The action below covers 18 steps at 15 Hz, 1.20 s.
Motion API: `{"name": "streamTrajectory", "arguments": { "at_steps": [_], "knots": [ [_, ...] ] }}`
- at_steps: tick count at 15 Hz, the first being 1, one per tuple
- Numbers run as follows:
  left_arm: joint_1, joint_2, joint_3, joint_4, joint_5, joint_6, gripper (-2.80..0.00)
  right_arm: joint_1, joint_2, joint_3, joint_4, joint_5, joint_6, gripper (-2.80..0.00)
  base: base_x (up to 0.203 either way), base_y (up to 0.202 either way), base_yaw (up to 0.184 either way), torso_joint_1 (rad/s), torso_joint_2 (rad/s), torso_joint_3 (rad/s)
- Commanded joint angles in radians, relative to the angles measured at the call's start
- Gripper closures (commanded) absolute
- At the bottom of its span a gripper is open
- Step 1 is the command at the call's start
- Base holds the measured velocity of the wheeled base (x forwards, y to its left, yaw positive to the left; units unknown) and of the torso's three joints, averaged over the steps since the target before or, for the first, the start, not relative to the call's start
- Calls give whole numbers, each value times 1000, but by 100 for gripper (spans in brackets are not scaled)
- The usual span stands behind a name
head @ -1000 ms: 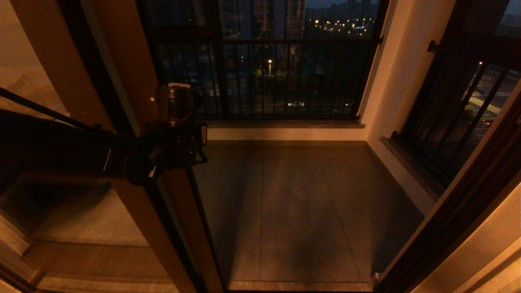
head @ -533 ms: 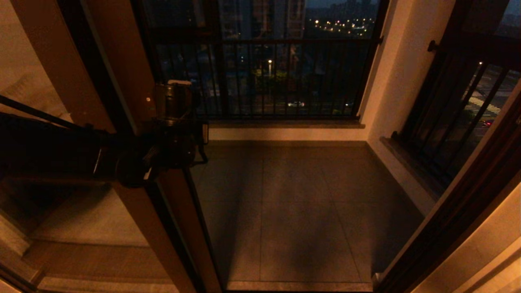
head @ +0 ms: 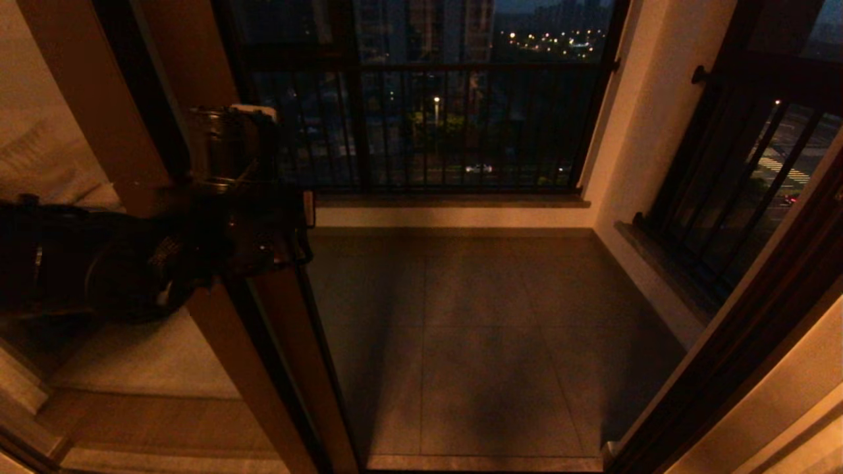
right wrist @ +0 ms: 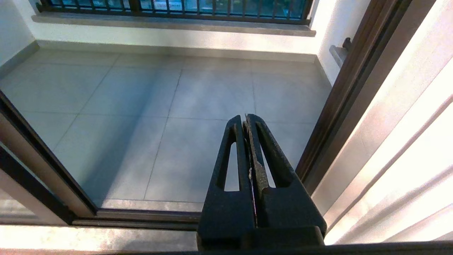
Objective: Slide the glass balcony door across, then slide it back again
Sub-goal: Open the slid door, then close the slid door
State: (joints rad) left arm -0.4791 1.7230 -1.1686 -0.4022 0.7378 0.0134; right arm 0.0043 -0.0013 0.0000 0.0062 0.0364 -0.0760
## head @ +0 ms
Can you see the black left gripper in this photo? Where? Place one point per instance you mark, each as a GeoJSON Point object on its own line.
{"type": "Point", "coordinates": [270, 224]}

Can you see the brown framed sliding glass door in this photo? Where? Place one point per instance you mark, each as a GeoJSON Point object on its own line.
{"type": "Point", "coordinates": [197, 66]}

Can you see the dark brown door jamb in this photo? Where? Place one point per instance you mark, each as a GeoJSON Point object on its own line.
{"type": "Point", "coordinates": [757, 329]}

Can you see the long black metal balcony railing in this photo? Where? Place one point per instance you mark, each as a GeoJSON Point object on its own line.
{"type": "Point", "coordinates": [461, 67]}

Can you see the short grey stone window sill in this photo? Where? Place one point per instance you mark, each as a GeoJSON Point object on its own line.
{"type": "Point", "coordinates": [665, 270]}

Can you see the brown framed fixed glass panel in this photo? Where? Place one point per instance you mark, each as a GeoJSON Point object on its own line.
{"type": "Point", "coordinates": [85, 85]}

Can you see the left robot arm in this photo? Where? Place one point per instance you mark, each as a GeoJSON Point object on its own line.
{"type": "Point", "coordinates": [66, 263]}

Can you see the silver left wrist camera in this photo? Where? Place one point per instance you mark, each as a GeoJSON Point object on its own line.
{"type": "Point", "coordinates": [253, 110]}

